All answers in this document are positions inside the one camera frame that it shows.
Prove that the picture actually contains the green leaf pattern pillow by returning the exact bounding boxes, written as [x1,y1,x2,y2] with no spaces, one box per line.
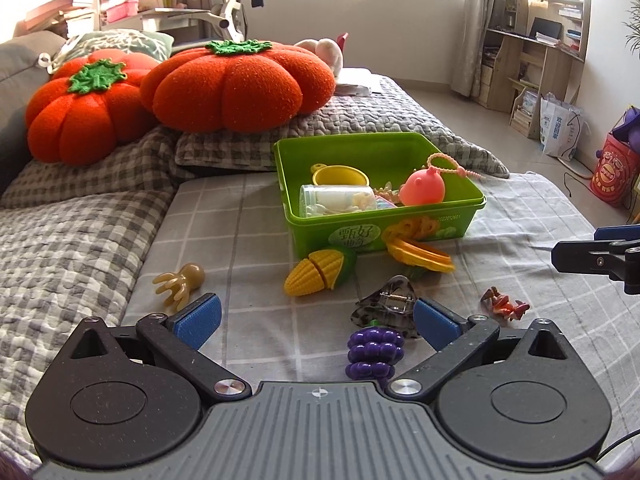
[50,30,175,76]

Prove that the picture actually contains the white folded cloth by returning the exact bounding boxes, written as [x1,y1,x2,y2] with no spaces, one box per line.
[335,70,386,96]

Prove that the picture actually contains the red printed bag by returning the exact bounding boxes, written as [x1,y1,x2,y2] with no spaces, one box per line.
[590,132,640,208]

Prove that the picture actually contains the grey grid bed sheet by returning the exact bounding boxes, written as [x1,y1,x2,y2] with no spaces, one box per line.
[120,170,640,461]

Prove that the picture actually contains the pink pig toy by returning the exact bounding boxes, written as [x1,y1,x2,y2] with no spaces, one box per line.
[400,167,447,207]

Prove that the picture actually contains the pink white plush toy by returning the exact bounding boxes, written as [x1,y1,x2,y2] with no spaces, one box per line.
[295,37,346,81]

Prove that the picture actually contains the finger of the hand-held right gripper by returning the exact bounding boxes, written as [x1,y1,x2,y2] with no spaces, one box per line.
[594,226,640,242]
[551,239,640,296]

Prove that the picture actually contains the grey checked pillow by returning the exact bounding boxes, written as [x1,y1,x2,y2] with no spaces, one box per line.
[174,125,282,172]

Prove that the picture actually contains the wooden desk shelf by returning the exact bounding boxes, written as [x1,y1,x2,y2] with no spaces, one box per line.
[480,0,591,138]

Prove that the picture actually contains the black laptop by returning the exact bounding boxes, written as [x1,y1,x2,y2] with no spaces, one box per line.
[529,17,561,41]

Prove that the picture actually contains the yellow toy corn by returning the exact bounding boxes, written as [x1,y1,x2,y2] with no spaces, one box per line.
[284,248,358,299]

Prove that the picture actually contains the large orange pumpkin cushion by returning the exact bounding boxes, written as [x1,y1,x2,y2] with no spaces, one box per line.
[140,40,336,133]

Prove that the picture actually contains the green plastic box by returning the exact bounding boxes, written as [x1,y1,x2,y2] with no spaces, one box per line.
[273,131,487,256]

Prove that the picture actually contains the stack of books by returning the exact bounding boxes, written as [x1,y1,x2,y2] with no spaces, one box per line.
[15,0,96,38]

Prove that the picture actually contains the pink plastic basket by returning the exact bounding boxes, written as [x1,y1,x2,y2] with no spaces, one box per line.
[102,0,138,23]

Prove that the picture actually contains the yellow toy bowl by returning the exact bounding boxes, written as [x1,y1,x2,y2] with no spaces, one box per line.
[311,163,370,187]

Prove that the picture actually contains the clear cotton swab jar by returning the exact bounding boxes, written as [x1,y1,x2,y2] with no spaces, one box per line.
[299,184,377,219]

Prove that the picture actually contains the small red brown toy figure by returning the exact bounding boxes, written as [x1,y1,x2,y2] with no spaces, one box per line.
[481,286,531,322]

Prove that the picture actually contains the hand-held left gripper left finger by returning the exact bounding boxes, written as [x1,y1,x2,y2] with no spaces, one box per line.
[52,292,253,405]

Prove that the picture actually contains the white office chair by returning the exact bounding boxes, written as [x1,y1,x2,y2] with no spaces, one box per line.
[202,0,271,43]

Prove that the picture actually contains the grey checked blanket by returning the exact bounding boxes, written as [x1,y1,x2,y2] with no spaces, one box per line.
[0,125,183,471]

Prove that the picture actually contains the black floor cable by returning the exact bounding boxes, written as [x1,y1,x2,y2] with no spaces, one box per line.
[562,171,593,201]

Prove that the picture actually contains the beige curtain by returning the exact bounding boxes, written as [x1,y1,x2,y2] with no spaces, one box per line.
[452,0,521,103]

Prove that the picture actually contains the white paper bag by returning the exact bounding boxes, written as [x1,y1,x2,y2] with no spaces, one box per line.
[540,92,585,161]

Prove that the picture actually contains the grey sofa backrest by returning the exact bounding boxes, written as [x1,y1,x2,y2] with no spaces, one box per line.
[0,30,68,196]

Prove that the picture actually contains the purple toy grapes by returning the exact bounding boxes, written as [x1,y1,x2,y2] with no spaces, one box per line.
[346,322,405,381]

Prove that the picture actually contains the small orange pumpkin cushion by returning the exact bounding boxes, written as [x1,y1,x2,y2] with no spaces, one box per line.
[26,50,161,165]

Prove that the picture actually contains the dark translucent hair claw clip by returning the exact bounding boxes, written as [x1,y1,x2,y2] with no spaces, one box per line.
[350,275,418,341]

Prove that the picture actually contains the pink bead string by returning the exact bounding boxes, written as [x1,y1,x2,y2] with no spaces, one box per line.
[426,152,487,182]

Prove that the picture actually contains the orange yellow toy food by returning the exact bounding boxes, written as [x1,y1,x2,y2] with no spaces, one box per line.
[384,236,456,281]

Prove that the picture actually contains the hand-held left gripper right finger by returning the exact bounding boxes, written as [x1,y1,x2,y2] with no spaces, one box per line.
[387,297,576,405]

